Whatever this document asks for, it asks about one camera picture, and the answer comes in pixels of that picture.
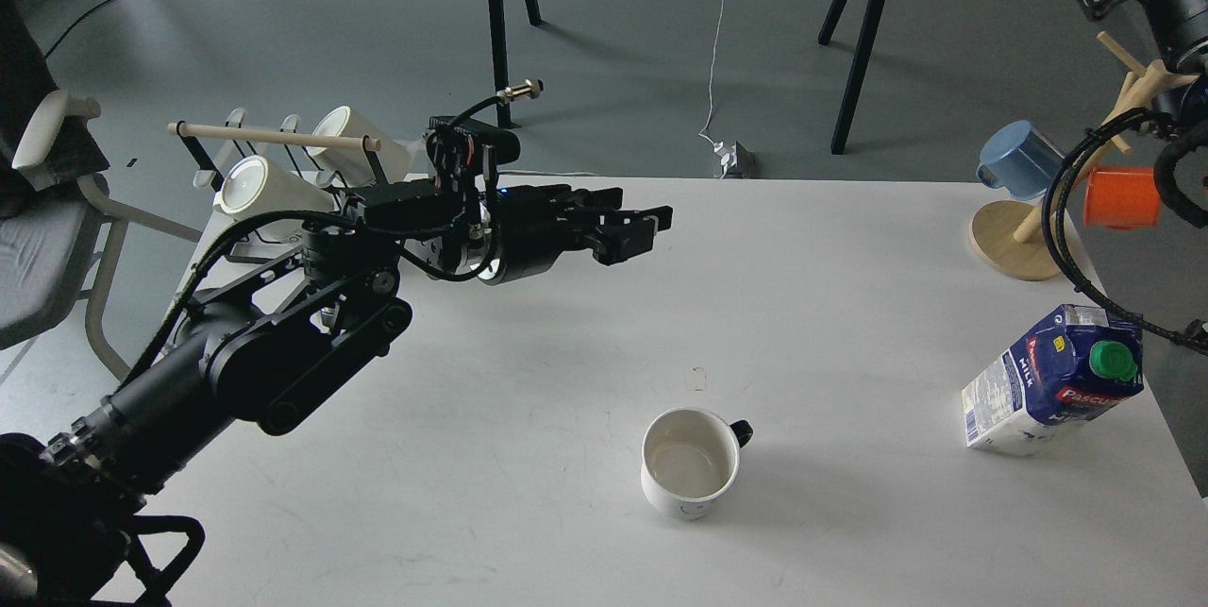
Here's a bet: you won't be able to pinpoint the black wire mug rack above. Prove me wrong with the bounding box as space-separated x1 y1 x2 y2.
169 106 420 222

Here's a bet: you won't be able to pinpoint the orange cup on tree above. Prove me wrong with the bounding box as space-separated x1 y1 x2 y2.
1082 164 1162 231

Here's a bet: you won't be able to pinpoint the white mug front on rack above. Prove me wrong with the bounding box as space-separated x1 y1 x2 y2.
211 155 337 220

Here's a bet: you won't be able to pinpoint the white mug rear on rack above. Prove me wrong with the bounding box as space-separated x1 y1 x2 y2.
306 106 413 187

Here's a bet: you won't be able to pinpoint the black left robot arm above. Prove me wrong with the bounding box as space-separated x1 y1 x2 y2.
2 180 673 606

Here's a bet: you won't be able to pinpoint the blue cup on tree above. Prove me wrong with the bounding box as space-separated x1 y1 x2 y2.
975 118 1065 201

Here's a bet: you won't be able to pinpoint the white mug black handle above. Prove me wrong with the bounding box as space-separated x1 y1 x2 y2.
640 407 754 521

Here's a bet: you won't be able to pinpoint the white mug on rack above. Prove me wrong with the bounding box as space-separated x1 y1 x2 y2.
306 106 413 187
211 155 337 220

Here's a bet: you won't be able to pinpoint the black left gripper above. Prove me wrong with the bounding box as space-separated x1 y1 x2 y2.
478 184 673 285

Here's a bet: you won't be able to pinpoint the black table legs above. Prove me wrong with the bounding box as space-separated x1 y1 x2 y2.
480 0 544 131
818 0 887 156

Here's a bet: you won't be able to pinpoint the black table legs right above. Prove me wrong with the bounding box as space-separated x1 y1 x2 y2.
818 0 887 156

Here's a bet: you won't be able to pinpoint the black table legs left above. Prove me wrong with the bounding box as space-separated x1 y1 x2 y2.
480 0 544 131

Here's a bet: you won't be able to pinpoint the wooden mug tree stand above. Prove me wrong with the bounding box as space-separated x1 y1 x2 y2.
969 31 1200 281

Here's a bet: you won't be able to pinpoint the blue milk carton green cap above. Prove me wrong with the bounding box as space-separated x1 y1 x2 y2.
962 304 1144 456

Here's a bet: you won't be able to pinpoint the grey power adapter on floor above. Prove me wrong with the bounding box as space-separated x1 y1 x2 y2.
713 140 757 178

